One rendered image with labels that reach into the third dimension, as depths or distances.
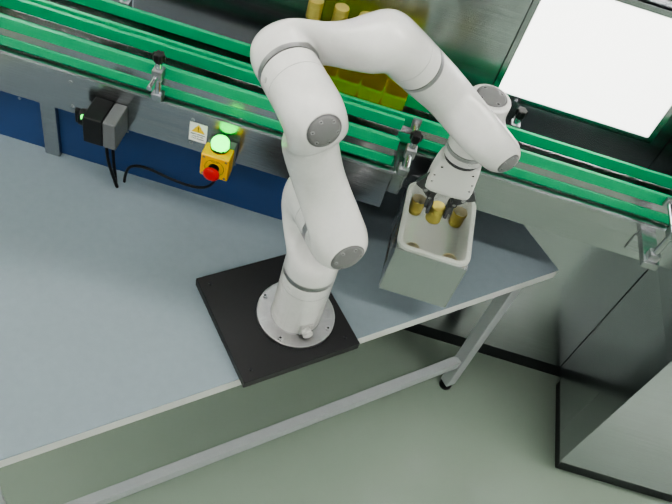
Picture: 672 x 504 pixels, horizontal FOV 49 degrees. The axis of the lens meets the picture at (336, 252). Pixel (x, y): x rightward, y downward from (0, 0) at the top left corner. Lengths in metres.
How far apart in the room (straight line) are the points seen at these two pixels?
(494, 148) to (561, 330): 1.37
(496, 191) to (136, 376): 0.97
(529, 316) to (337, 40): 1.63
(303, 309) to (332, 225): 0.33
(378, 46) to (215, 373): 0.86
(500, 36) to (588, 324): 1.16
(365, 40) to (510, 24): 0.72
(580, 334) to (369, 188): 1.14
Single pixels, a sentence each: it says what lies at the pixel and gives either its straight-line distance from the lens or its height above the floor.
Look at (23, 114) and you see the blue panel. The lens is 2.08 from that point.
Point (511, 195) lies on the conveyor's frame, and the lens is 1.90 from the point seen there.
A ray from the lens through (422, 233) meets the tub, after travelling 1.81.
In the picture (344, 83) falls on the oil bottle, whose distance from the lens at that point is 1.79.
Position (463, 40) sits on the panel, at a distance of 1.85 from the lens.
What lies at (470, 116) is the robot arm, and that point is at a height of 1.44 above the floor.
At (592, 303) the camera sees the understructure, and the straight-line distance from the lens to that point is 2.55.
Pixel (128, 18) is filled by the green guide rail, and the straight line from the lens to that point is 1.96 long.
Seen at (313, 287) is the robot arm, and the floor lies 0.98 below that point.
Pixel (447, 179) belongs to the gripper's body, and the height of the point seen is 1.20.
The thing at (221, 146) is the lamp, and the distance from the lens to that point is 1.76.
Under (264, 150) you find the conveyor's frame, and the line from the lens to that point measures 1.80.
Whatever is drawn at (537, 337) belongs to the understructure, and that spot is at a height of 0.23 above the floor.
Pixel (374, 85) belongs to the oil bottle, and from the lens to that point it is 1.77.
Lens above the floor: 2.24
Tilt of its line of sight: 50 degrees down
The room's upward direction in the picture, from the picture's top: 19 degrees clockwise
